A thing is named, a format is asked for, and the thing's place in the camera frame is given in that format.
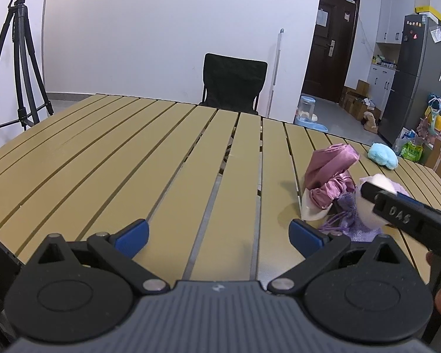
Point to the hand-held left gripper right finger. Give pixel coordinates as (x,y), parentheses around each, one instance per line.
(305,237)

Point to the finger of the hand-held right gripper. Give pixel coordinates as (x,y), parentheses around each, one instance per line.
(369,191)

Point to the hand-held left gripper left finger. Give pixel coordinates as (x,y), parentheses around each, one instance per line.
(134,237)

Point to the cream plush toy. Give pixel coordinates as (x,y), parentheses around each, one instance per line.
(365,213)

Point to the pink cloth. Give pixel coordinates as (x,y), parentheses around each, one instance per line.
(327,165)

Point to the cream folded cloth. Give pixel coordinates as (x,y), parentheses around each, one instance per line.
(312,209)

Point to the light blue plush toy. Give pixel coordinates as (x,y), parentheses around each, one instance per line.
(384,156)

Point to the green snack bag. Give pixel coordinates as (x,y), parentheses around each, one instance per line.
(411,150)

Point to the tan folding table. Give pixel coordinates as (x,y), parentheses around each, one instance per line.
(132,176)

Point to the mauve plush toy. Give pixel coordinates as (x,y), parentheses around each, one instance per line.
(426,128)

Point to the open cardboard box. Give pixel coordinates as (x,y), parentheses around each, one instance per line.
(356,103)

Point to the blue pet water dispenser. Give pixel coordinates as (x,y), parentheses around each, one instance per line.
(307,114)

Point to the teal yellow gift bag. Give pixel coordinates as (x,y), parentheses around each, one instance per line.
(436,117)

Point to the white floor cabinet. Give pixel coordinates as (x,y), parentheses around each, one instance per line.
(380,81)

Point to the grey refrigerator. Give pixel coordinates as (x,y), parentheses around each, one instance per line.
(411,81)

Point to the black case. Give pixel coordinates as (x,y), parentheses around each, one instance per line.
(0,261)

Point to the white standing pole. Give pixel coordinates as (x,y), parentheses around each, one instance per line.
(275,73)

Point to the dark brown door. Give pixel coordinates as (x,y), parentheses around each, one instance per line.
(327,44)

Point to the black folding chair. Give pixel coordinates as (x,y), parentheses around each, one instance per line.
(231,81)

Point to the yellow box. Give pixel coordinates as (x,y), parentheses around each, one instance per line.
(432,13)

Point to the black tripod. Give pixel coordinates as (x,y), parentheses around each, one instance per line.
(22,44)

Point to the white wall cabinet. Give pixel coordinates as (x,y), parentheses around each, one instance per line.
(393,18)

